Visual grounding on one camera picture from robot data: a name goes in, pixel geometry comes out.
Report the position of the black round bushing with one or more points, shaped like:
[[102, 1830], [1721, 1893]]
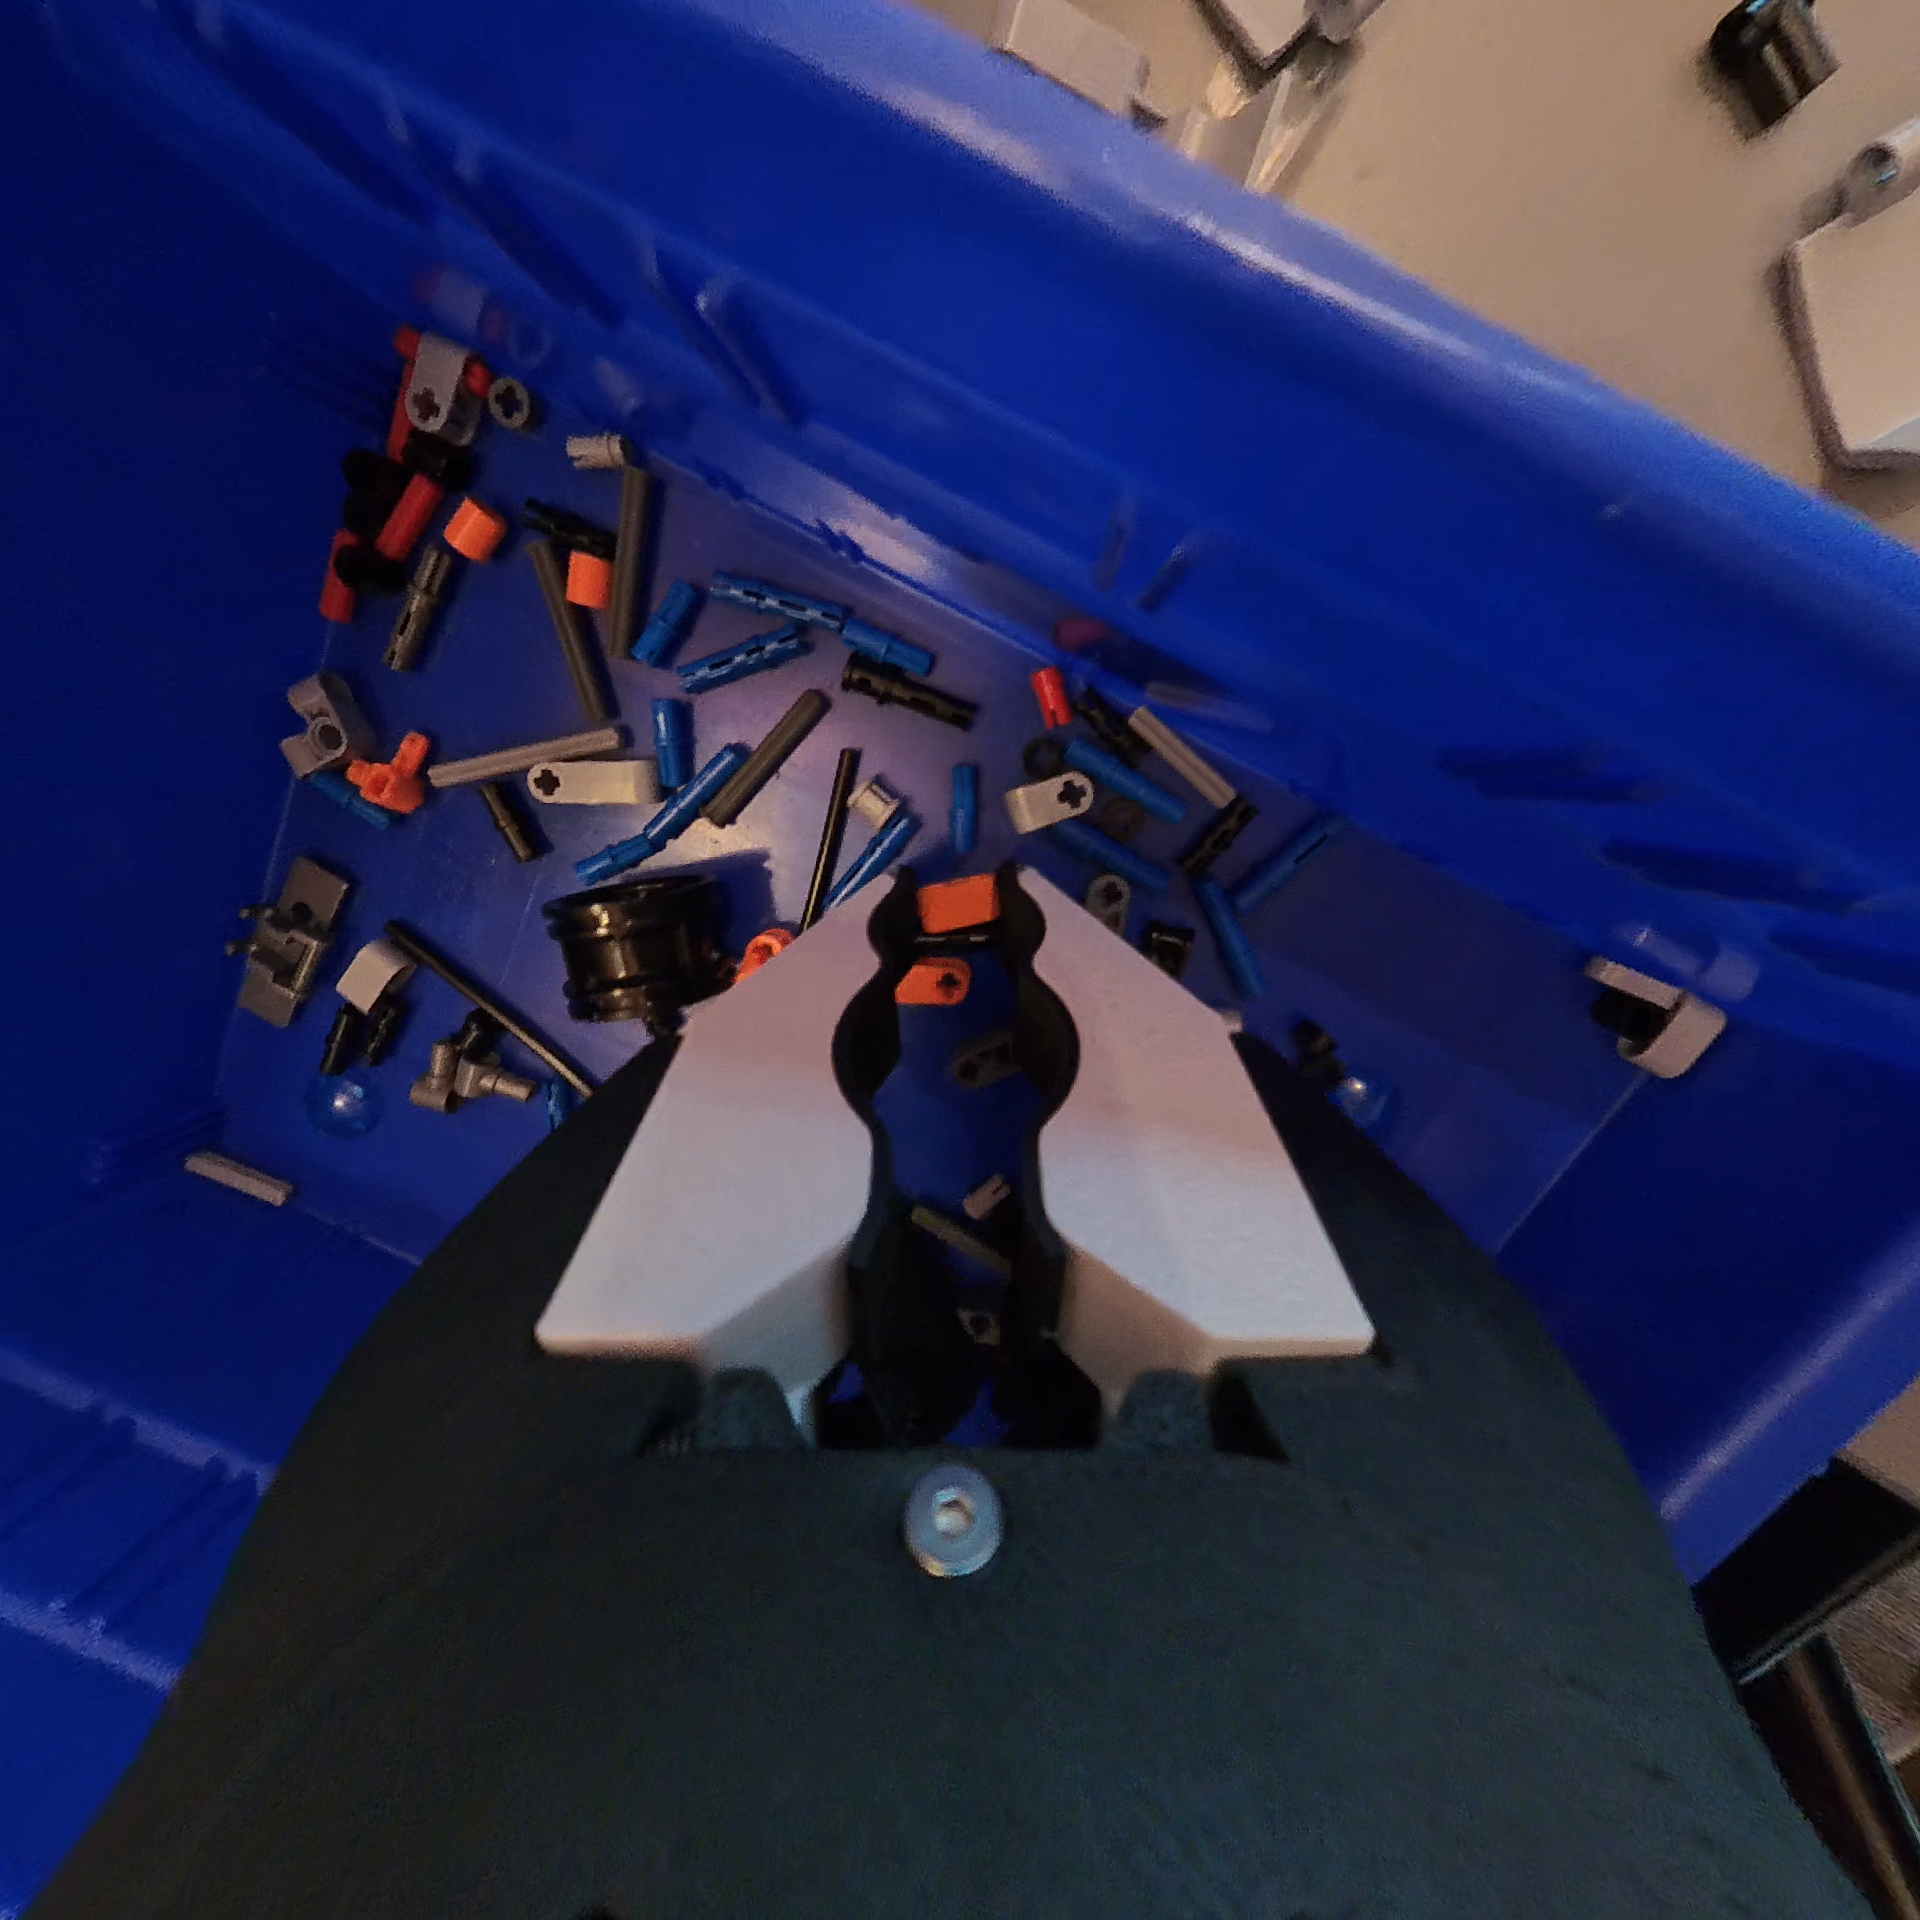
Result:
[[1045, 752], [1312, 1045], [1118, 820]]

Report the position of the blue smooth pin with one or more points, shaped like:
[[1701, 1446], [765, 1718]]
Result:
[[1125, 780], [885, 646]]

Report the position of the blue short pin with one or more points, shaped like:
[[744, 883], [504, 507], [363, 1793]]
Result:
[[672, 744]]

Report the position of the grey round bushing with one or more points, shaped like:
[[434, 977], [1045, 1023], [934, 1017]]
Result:
[[510, 398]]

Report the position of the blue transparent paddle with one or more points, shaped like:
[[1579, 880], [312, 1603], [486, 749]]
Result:
[[1361, 1104]]

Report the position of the small grey cross-hole piece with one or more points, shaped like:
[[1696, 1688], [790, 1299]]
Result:
[[1107, 897]]

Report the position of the light grey connector piece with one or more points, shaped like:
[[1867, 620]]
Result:
[[323, 720]]

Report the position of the dark grey long axle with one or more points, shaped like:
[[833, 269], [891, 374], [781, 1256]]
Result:
[[570, 630], [629, 557]]

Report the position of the dark grey axle connector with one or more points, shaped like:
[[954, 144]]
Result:
[[982, 1060]]

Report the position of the light grey small piece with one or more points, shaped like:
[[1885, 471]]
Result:
[[376, 973]]

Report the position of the clear round stud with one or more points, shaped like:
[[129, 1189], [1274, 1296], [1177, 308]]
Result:
[[340, 1108]]

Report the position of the small light grey pin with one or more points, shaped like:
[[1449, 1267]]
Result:
[[985, 1197]]

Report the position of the small black pin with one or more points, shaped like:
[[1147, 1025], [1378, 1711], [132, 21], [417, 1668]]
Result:
[[510, 821]]

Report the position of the clear plastic scrap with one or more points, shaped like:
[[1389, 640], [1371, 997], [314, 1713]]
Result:
[[1266, 129]]

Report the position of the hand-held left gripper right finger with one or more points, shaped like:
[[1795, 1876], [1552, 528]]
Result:
[[1200, 1200]]

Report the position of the black long pin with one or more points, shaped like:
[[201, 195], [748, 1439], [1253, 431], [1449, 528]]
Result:
[[1107, 723], [907, 693], [562, 524]]

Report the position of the small orange cross connector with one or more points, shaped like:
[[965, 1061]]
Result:
[[387, 774]]

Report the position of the grey curved panel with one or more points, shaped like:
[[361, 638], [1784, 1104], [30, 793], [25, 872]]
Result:
[[1867, 329], [1072, 44], [1276, 24]]

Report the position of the dark grey pin connector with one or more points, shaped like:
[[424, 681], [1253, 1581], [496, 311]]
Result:
[[469, 1072]]

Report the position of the black frame connector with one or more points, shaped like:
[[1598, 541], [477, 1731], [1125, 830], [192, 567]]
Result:
[[1166, 945]]

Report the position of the orange short connector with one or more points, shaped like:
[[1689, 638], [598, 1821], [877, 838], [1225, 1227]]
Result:
[[589, 580], [473, 526]]

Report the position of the light grey rounded connector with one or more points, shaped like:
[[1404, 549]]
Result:
[[598, 783]]

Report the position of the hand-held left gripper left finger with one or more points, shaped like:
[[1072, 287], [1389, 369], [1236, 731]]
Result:
[[704, 1200]]

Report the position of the blue long pin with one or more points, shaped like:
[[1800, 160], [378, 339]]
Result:
[[1229, 937], [1288, 862]]

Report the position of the black long axle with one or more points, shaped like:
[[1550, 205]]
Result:
[[763, 757], [486, 1005]]

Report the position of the dark grey axle pin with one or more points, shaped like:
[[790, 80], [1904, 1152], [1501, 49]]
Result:
[[417, 608]]

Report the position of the black thin axle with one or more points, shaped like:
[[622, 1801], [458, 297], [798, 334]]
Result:
[[830, 839]]

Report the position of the grey track link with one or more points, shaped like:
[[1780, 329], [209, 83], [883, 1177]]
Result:
[[292, 937]]

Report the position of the light grey axle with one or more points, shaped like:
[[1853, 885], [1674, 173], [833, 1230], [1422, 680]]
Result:
[[235, 1177]]

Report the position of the light grey cross-hole liftarm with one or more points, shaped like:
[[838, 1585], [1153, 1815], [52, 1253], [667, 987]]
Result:
[[1049, 804], [446, 387]]

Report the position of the blue plastic parts bin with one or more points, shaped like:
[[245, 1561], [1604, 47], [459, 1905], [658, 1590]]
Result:
[[1348, 524]]

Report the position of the red short axle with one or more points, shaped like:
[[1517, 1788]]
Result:
[[408, 512], [1049, 699], [338, 581]]

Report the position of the light grey bushing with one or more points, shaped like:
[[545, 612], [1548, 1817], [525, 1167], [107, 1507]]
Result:
[[874, 801]]

